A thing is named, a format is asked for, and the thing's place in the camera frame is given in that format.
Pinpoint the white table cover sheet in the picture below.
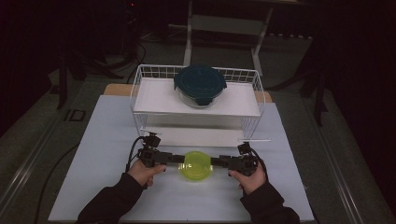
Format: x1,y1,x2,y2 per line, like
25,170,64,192
48,94,316,224

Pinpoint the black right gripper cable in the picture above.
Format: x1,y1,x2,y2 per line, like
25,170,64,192
248,147,269,182

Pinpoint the bundle of black cables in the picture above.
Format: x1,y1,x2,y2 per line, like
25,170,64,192
102,41,148,84

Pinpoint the black floor cable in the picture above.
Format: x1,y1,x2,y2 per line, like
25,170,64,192
33,142,81,224

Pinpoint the white wire shelf rack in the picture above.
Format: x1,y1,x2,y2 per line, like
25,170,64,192
130,63,266,149

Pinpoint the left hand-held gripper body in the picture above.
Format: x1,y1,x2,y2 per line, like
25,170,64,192
136,129,176,169

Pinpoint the black floor socket box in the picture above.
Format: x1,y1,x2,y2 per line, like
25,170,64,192
64,108,87,123

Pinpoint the black stand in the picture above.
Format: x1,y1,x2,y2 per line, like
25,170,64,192
56,50,87,110
298,60,329,128

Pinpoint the person's left hand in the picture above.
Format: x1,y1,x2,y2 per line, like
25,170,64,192
127,159,167,189

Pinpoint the yellow-green plastic bowl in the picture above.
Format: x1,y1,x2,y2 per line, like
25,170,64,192
178,150,215,183

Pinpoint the dark blue lidded glass container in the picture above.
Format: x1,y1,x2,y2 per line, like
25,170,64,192
173,63,228,109

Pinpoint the person's right hand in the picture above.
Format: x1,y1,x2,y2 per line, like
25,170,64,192
228,159,269,196

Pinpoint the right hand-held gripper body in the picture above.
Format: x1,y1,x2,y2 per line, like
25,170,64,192
219,138,272,177

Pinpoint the white metal table frame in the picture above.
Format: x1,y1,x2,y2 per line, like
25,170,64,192
182,0,313,77

